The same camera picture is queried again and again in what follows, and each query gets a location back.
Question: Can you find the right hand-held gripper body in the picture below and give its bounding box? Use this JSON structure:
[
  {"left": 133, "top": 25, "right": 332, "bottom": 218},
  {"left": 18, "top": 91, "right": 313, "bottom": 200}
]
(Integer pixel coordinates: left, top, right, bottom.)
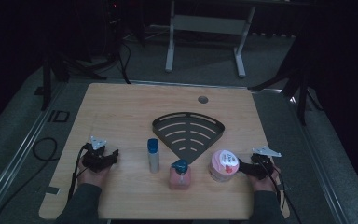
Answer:
[{"left": 249, "top": 146, "right": 282, "bottom": 181}]

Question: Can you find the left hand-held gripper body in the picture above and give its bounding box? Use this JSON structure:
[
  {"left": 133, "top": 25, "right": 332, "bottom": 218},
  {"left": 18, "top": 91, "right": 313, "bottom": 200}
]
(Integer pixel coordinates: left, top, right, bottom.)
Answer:
[{"left": 82, "top": 135, "right": 112, "bottom": 174}]

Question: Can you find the person's right hand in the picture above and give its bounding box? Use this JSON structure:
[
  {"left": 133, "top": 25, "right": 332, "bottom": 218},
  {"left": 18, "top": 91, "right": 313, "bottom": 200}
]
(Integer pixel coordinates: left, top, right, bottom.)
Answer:
[{"left": 246, "top": 163, "right": 282, "bottom": 193}]

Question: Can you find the person's left hand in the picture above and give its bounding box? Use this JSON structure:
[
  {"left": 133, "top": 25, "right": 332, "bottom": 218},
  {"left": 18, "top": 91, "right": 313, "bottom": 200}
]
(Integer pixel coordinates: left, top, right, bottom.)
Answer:
[{"left": 76, "top": 158, "right": 112, "bottom": 189}]

